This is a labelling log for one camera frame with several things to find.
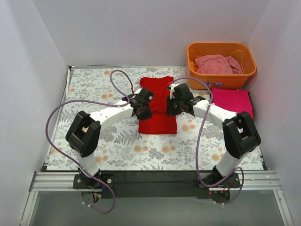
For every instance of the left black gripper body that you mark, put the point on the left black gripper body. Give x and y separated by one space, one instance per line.
143 111

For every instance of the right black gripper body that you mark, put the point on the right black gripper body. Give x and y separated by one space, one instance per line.
173 108

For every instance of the red t shirt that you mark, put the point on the red t shirt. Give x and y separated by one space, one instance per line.
160 123

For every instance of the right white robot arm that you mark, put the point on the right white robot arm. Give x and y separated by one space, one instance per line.
239 131

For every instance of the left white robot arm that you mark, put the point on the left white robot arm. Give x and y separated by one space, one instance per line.
84 132

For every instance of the pink crumpled t shirt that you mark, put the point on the pink crumpled t shirt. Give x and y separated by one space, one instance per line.
217 64

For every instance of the orange plastic basket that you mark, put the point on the orange plastic basket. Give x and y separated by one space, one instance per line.
238 51

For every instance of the folded magenta t shirt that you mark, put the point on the folded magenta t shirt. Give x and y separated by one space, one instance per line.
233 100

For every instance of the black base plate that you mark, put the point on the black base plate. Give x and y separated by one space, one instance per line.
138 184

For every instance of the aluminium frame rail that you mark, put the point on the aluminium frame rail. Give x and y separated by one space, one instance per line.
56 181

